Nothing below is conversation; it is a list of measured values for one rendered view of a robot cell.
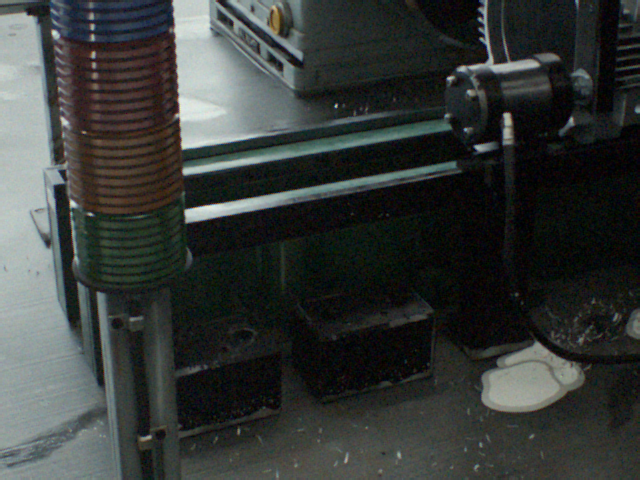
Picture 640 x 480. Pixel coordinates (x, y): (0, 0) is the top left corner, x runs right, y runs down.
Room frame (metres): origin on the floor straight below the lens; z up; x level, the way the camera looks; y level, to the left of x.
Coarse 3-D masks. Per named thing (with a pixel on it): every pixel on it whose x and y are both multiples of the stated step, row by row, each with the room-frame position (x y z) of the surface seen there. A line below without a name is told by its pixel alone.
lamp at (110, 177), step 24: (168, 120) 0.57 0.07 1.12; (72, 144) 0.56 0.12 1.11; (96, 144) 0.55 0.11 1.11; (120, 144) 0.55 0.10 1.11; (144, 144) 0.55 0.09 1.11; (168, 144) 0.56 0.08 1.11; (72, 168) 0.56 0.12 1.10; (96, 168) 0.55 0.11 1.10; (120, 168) 0.55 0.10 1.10; (144, 168) 0.55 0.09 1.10; (168, 168) 0.56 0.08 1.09; (72, 192) 0.56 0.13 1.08; (96, 192) 0.55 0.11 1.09; (120, 192) 0.55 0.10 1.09; (144, 192) 0.55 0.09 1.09; (168, 192) 0.56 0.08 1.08
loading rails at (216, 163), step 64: (320, 128) 1.02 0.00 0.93; (384, 128) 1.04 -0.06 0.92; (448, 128) 1.04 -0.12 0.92; (64, 192) 0.89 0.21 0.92; (192, 192) 0.94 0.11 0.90; (256, 192) 0.96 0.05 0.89; (320, 192) 0.88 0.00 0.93; (384, 192) 0.90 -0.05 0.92; (448, 192) 0.92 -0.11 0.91; (576, 192) 0.97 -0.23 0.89; (64, 256) 0.89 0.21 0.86; (192, 256) 0.83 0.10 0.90; (256, 256) 0.85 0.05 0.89; (320, 256) 0.87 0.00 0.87; (384, 256) 0.90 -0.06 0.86; (448, 256) 0.92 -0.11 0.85; (576, 256) 0.97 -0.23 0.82; (192, 320) 0.83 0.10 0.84
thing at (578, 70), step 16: (592, 0) 0.89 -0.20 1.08; (608, 0) 0.89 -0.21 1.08; (592, 16) 0.89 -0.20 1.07; (608, 16) 0.89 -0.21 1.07; (576, 32) 0.91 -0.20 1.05; (592, 32) 0.89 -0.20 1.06; (608, 32) 0.88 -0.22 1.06; (576, 48) 0.90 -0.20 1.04; (592, 48) 0.89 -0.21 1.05; (608, 48) 0.88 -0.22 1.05; (576, 64) 0.90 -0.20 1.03; (592, 64) 0.88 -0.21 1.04; (608, 64) 0.88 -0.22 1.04; (592, 80) 0.88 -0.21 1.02; (608, 80) 0.88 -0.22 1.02; (592, 96) 0.88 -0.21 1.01; (608, 96) 0.88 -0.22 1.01; (592, 112) 0.88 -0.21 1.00; (608, 112) 0.88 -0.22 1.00
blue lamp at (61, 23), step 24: (72, 0) 0.55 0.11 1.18; (96, 0) 0.55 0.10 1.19; (120, 0) 0.55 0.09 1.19; (144, 0) 0.56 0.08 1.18; (168, 0) 0.57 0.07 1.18; (72, 24) 0.55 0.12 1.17; (96, 24) 0.55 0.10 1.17; (120, 24) 0.55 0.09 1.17; (144, 24) 0.56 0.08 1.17; (168, 24) 0.57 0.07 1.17
